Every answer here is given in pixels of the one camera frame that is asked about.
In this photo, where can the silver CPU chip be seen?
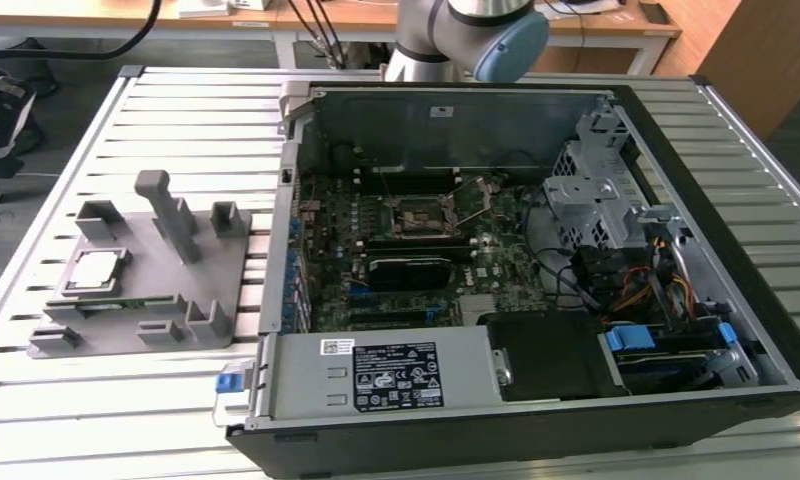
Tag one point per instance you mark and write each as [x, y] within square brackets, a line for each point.
[93, 270]

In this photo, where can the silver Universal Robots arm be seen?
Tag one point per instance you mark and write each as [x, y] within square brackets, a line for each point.
[453, 30]

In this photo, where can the CPU socket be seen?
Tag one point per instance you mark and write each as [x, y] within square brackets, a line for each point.
[420, 215]

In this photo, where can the black mesh waste bin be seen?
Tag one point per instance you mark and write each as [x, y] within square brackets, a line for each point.
[40, 67]

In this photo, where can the white box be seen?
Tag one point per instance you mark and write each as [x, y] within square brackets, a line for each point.
[202, 10]

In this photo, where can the green RAM stick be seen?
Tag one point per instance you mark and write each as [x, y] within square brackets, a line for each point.
[140, 301]

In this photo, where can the gray parts rack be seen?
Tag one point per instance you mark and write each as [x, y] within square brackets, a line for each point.
[153, 300]

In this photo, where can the blue case latch tab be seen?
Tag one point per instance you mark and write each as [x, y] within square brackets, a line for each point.
[232, 382]

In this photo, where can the black RAM slot bank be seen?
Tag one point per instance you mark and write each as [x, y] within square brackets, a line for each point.
[413, 182]
[413, 248]

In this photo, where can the gray labelled power supply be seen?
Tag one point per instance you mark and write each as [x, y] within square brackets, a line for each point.
[306, 370]

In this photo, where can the black graphics card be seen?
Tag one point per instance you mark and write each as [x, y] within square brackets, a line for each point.
[407, 275]

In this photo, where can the black expansion slot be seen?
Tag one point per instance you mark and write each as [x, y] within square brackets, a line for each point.
[389, 318]

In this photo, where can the green motherboard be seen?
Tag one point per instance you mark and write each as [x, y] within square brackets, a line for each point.
[507, 240]

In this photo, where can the silver chipset heat sink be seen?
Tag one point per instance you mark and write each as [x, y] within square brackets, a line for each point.
[477, 307]

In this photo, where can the silver metal drive cage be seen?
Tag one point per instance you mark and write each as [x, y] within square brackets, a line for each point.
[587, 200]

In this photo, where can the black open PC case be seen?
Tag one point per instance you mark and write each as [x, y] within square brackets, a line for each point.
[440, 445]

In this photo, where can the black plastic shroud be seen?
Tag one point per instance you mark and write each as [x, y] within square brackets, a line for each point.
[547, 355]

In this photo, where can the black phone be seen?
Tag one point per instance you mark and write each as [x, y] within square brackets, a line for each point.
[655, 13]

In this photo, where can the blue disk carrier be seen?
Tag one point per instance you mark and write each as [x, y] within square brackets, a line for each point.
[629, 340]

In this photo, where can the wooden cabinet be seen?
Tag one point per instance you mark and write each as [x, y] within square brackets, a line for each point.
[760, 60]

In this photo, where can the blue drive bay clip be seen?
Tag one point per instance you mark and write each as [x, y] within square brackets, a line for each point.
[727, 334]

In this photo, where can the wooden desk white frame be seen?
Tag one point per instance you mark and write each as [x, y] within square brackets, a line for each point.
[73, 20]

